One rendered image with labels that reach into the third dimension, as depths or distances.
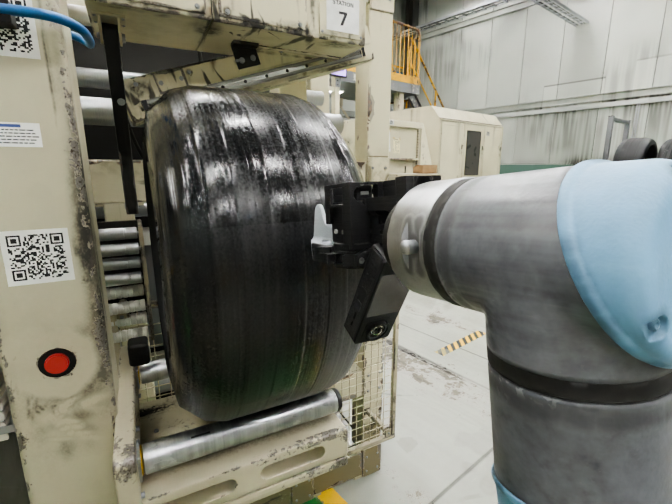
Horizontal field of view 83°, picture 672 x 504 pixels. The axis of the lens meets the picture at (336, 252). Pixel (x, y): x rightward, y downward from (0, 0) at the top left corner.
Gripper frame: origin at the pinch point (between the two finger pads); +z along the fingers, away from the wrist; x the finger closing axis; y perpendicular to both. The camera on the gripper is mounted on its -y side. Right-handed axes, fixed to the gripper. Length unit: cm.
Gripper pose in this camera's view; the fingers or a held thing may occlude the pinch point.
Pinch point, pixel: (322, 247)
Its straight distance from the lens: 48.6
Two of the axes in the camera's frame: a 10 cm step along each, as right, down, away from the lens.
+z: -4.6, -0.8, 8.8
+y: -0.5, -9.9, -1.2
